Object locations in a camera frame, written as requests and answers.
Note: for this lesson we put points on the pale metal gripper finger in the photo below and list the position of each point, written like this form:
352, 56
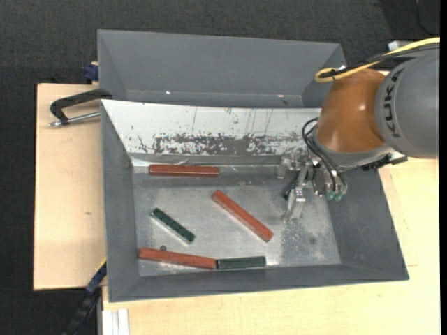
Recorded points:
290, 209
299, 202

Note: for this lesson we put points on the red-brown flat block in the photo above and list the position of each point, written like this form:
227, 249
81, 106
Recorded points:
184, 170
242, 216
176, 258

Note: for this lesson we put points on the dark green flat block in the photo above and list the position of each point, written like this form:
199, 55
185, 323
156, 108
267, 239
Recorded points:
241, 262
173, 225

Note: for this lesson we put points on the grey metal bin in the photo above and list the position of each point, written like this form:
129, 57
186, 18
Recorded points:
223, 65

